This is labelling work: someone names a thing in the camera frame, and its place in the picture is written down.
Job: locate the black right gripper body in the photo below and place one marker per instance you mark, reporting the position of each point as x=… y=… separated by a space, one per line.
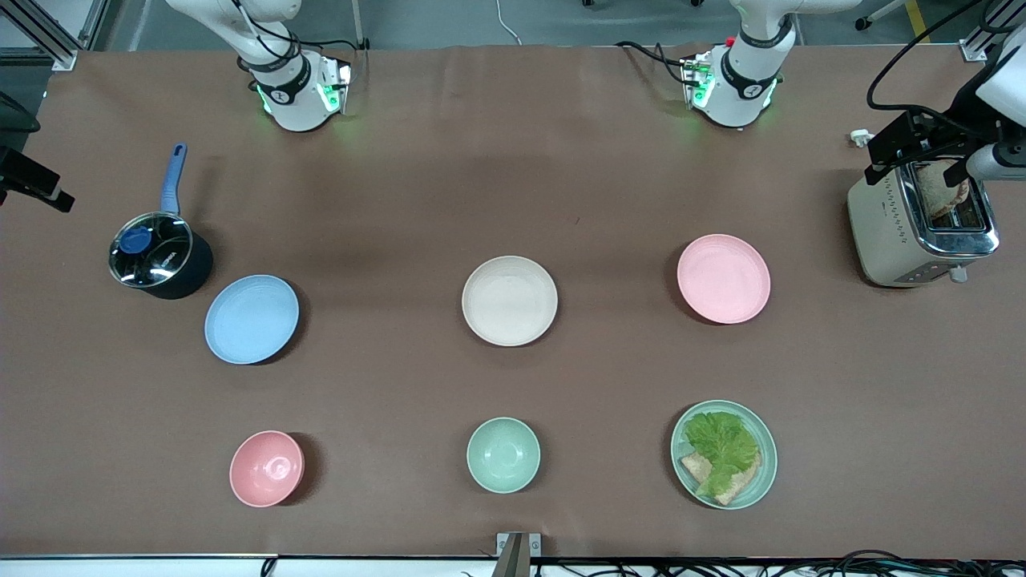
x=18 y=171

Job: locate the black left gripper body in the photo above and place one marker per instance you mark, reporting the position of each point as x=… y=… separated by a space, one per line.
x=939 y=131

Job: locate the pink plate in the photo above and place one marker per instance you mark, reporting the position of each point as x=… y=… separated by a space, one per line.
x=724 y=279

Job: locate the blue plate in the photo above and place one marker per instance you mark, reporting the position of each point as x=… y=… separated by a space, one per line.
x=252 y=319

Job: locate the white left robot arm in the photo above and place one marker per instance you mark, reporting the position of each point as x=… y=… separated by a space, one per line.
x=745 y=96

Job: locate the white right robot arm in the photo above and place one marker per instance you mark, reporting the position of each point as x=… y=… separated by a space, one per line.
x=296 y=104

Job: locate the bread slice in toaster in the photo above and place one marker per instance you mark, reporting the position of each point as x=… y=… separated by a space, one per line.
x=938 y=192

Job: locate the white toaster plug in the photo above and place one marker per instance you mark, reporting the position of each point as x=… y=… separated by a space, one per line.
x=861 y=138

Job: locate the beige and chrome toaster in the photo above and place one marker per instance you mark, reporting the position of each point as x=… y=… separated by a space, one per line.
x=882 y=232

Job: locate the glass lid with blue knob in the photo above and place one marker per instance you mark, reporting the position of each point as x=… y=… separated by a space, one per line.
x=160 y=255

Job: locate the white wheeled stand leg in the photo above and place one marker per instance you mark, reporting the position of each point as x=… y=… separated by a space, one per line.
x=882 y=12

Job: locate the green plate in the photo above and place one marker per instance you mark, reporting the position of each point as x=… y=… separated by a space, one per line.
x=768 y=457

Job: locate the green lettuce leaf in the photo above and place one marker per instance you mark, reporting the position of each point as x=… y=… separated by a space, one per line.
x=721 y=445

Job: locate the pink bowl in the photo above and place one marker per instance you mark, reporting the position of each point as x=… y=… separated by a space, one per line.
x=266 y=469

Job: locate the brown table cover sheet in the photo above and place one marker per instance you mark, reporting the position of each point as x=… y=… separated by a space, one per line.
x=401 y=200

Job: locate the bread slice under lettuce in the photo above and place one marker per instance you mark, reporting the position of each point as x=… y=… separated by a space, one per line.
x=694 y=467

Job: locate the beige plate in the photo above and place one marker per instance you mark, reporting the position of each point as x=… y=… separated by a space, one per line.
x=510 y=300

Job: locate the green bowl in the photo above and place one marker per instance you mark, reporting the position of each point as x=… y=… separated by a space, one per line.
x=503 y=455

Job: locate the aluminium frame profile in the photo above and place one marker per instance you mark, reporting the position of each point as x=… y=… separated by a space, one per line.
x=990 y=36
x=48 y=36

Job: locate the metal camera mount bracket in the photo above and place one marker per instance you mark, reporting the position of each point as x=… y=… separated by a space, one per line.
x=513 y=557

